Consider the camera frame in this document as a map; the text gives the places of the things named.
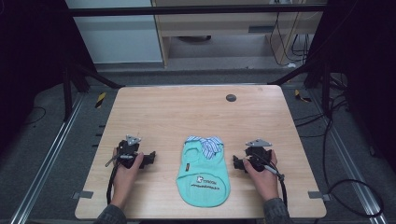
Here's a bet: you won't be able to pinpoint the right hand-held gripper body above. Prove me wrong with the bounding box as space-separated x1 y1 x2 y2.
244 138 274 173

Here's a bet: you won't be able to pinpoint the black yellow striped tape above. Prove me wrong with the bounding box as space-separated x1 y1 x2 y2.
94 91 107 109
293 89 313 104

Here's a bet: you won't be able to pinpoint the aluminium floor rail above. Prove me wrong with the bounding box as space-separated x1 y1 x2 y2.
310 89 389 224
9 92 86 224

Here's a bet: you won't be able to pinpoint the black cables under desk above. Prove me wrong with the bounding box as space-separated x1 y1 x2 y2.
268 0 315 67

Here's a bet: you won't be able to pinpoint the person's right hand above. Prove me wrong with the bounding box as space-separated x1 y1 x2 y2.
242 149 280 203

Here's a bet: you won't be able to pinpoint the light wooden desk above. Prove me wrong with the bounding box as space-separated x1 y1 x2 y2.
150 0 329 69

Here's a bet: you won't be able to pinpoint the black metal stand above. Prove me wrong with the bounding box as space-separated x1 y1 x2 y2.
61 58 126 123
268 59 332 117

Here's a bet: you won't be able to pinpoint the thin black floor cable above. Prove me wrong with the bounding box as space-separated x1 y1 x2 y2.
23 105 48 126

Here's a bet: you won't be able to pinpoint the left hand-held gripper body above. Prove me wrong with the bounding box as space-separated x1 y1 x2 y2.
116 133 148 171

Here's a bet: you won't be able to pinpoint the teal pet shirt striped collar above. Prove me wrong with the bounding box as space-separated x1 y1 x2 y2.
176 134 232 209

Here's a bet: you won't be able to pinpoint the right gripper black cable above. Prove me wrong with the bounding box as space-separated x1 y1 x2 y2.
251 151 289 210

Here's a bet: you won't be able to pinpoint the grey metal table bracket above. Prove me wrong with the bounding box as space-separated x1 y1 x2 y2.
307 190 332 203
71 189 94 201

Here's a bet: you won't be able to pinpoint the long black floor cable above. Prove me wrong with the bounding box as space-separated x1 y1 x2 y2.
293 73 385 218

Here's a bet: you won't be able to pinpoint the white cabinet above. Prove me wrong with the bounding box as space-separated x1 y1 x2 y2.
64 0 164 65

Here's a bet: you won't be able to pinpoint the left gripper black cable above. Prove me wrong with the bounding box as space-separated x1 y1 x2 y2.
105 154 135 206

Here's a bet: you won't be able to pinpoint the person's left hand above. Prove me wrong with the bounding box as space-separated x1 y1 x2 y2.
111 147 146 207

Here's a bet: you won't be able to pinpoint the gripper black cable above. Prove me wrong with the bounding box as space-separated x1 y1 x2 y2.
251 151 289 210
105 154 135 206

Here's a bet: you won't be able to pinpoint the black horizontal frame bar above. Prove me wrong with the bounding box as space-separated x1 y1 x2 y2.
66 4 329 17

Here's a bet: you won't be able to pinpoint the black curtain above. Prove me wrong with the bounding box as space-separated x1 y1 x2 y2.
0 0 98 157
306 0 396 175

